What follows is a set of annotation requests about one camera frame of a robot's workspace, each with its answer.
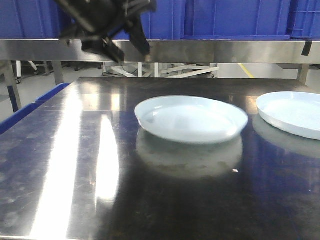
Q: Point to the left blue plastic crate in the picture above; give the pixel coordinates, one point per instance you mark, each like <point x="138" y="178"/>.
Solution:
<point x="32" y="19"/>

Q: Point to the far right blue crate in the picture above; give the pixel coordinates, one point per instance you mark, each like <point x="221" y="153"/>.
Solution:
<point x="304" y="20"/>

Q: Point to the blue plastic crate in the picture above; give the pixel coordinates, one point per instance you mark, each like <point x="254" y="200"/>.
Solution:
<point x="244" y="20"/>
<point x="166" y="22"/>
<point x="32" y="19"/>

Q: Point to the left steel shelf post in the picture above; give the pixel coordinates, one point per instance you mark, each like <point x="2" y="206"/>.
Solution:
<point x="58" y="72"/>

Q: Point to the white frame in background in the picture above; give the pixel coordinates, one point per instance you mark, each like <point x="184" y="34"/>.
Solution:
<point x="159" y="70"/>

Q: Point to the black tape strip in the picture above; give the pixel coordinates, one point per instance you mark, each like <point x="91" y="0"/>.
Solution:
<point x="307" y="48"/>

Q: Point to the right steel shelf post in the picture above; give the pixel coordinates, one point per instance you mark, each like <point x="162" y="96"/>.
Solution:
<point x="302" y="74"/>

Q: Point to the right blue plastic crate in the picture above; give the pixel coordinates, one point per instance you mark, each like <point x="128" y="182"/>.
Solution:
<point x="244" y="20"/>

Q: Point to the steel shelf post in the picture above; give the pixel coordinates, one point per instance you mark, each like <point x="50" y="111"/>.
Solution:
<point x="58" y="72"/>
<point x="302" y="74"/>

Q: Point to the middle blue plastic crate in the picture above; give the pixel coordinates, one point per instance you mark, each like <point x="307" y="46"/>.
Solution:
<point x="166" y="22"/>

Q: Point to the light blue plate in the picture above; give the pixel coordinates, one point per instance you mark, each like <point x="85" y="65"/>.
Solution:
<point x="191" y="119"/>
<point x="297" y="113"/>

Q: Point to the stainless steel shelf rail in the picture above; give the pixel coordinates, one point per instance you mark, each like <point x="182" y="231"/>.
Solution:
<point x="167" y="51"/>

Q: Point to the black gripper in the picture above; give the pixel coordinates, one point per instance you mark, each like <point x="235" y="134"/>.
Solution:
<point x="96" y="21"/>

